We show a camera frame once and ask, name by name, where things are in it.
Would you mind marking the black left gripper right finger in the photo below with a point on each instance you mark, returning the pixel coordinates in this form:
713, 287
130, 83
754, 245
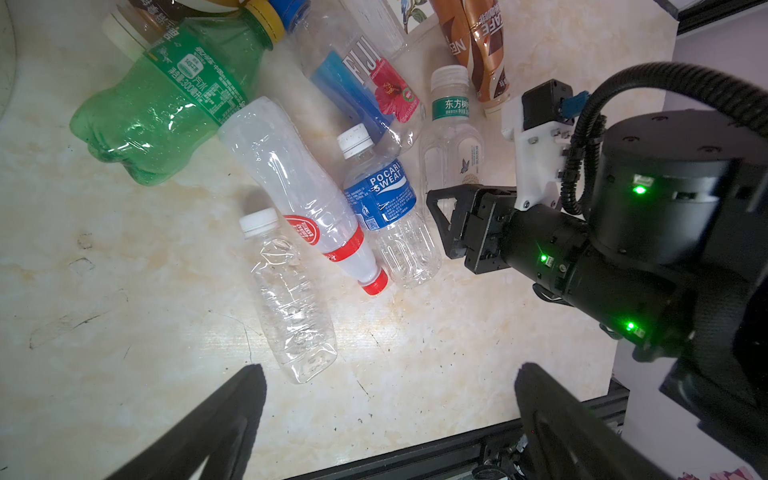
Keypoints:
566, 440

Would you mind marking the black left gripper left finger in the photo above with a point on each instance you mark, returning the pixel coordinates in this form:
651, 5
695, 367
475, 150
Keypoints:
216, 438

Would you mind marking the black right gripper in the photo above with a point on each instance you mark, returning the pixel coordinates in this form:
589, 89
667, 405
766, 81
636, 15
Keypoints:
541, 243

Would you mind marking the clear bottle green band label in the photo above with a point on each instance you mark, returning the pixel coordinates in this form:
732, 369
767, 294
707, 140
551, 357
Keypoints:
451, 149

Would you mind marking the Pocari Sweat bottle blue label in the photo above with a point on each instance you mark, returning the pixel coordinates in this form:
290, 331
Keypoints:
379, 191

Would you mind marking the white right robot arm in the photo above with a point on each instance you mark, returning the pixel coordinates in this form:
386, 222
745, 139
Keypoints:
670, 254

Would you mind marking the white bin with pink liner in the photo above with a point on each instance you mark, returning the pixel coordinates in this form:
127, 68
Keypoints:
8, 57

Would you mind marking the clear unlabelled bottle white cap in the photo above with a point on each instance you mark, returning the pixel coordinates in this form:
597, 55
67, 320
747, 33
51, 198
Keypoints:
296, 324

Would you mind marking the clear Fiji water bottle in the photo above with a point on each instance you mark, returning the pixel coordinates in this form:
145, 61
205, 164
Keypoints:
338, 56

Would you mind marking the brown Nescafe bottle right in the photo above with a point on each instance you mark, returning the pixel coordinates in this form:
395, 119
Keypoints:
474, 32

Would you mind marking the white flower label tea bottle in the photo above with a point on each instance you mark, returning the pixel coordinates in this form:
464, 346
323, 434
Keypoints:
393, 26

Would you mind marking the clear bottle red cap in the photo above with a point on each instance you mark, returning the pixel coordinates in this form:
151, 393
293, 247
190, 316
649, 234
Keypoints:
263, 138

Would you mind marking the green Sprite bottle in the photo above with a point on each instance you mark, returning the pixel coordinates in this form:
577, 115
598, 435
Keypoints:
177, 95

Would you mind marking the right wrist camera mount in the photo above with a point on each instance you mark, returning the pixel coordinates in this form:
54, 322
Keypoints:
540, 123

